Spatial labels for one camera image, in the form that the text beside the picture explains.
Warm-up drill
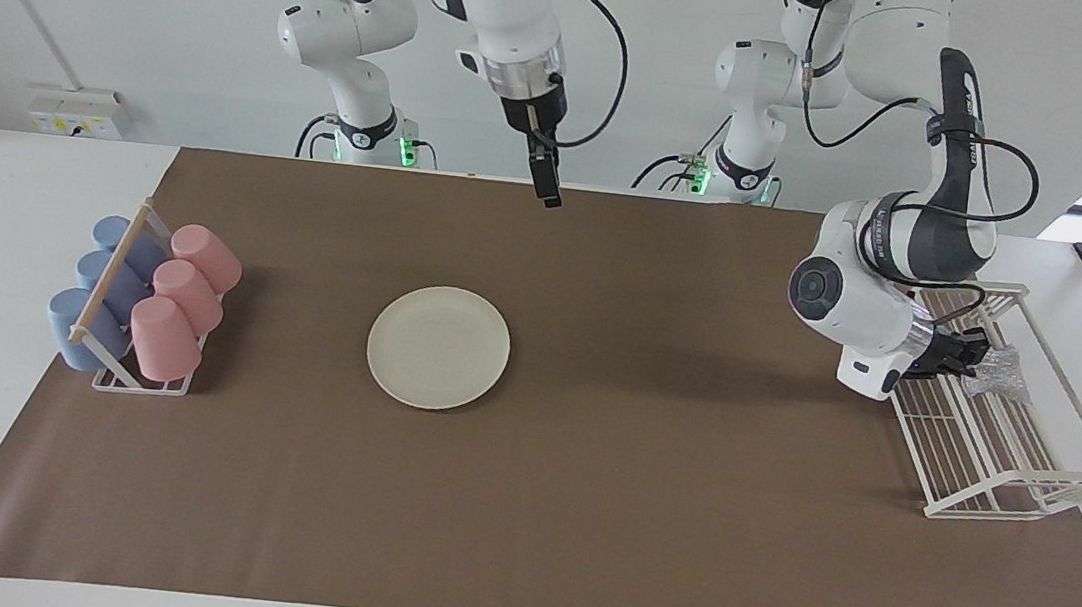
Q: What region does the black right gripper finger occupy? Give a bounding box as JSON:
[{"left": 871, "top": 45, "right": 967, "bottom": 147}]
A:
[
  {"left": 521, "top": 127, "right": 554, "bottom": 177},
  {"left": 529, "top": 152, "right": 569, "bottom": 212}
]

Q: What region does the silver mesh sponge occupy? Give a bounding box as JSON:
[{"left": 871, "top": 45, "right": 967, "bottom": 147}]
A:
[{"left": 959, "top": 340, "right": 1040, "bottom": 408}]

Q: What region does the cream round plate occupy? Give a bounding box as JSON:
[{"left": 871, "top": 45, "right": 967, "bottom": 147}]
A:
[{"left": 361, "top": 279, "right": 517, "bottom": 418}]

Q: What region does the brown table mat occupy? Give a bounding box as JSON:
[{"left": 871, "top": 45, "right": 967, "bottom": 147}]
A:
[{"left": 0, "top": 126, "right": 1082, "bottom": 607}]

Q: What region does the pink plastic cup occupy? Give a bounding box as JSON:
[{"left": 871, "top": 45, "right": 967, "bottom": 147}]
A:
[
  {"left": 147, "top": 257, "right": 229, "bottom": 338},
  {"left": 165, "top": 222, "right": 247, "bottom": 298},
  {"left": 124, "top": 293, "right": 208, "bottom": 386}
]

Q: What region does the blue plastic cup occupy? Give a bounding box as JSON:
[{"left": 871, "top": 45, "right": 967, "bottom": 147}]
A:
[
  {"left": 71, "top": 247, "right": 157, "bottom": 329},
  {"left": 87, "top": 213, "right": 172, "bottom": 285},
  {"left": 42, "top": 285, "right": 138, "bottom": 377}
]

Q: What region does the cup rack with wooden bar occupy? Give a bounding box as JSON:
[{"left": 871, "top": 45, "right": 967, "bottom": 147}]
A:
[{"left": 63, "top": 191, "right": 235, "bottom": 403}]

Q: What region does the white wire dish rack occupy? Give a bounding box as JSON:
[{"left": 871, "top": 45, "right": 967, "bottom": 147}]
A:
[{"left": 866, "top": 270, "right": 1082, "bottom": 534}]

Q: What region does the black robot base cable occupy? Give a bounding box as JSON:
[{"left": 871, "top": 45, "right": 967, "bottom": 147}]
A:
[
  {"left": 294, "top": 110, "right": 343, "bottom": 163},
  {"left": 630, "top": 103, "right": 735, "bottom": 201}
]

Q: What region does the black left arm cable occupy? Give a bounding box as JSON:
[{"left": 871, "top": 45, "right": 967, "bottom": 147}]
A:
[{"left": 774, "top": 29, "right": 1055, "bottom": 330}]

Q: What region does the white wall socket box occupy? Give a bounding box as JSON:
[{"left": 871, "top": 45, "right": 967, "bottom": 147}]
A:
[{"left": 24, "top": 82, "right": 129, "bottom": 143}]

